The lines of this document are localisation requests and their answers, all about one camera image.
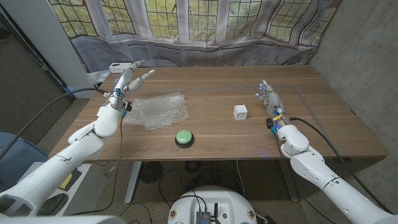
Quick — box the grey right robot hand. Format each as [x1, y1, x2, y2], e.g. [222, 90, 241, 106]
[255, 79, 287, 130]

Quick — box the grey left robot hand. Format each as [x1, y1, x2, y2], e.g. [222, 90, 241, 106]
[103, 60, 155, 111]

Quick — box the clear bubble wrap sheet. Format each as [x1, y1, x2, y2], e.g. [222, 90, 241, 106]
[123, 92, 190, 131]

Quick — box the small white block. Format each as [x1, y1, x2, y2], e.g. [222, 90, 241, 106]
[233, 105, 249, 121]

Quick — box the white power strip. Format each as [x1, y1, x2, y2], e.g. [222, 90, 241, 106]
[108, 62, 134, 74]

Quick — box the green button, black base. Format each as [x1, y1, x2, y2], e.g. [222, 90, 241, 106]
[174, 129, 195, 149]

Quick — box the printed window backdrop cloth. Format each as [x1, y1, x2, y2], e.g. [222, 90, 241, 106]
[48, 0, 343, 74]

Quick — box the round black floor fan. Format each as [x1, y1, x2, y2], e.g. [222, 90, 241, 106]
[139, 161, 164, 184]

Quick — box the white table leg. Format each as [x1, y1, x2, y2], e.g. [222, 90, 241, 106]
[124, 161, 142, 203]

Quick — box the white floor platform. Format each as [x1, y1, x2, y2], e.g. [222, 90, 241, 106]
[18, 161, 109, 215]

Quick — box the yellow black foot pedal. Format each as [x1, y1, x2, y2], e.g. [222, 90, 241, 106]
[58, 169, 82, 191]

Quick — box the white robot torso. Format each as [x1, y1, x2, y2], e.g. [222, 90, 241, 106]
[167, 185, 258, 224]

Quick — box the person in blue jeans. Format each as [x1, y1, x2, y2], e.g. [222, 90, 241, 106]
[0, 132, 68, 217]

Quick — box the grey electronics box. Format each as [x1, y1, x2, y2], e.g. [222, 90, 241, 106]
[195, 210, 211, 224]

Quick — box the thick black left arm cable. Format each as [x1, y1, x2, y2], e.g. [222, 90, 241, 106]
[0, 87, 109, 159]

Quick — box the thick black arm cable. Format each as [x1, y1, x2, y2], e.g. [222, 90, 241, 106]
[0, 87, 109, 159]
[289, 116, 392, 215]

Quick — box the thin black left wrist cable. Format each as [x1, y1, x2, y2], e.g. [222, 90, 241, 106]
[70, 114, 125, 216]

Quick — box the white floor cable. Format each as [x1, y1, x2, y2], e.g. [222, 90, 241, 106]
[235, 160, 247, 198]

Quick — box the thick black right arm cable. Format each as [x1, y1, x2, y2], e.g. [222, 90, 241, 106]
[289, 116, 392, 215]

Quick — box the black floor cable tangle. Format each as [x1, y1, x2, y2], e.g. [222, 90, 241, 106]
[158, 160, 237, 208]

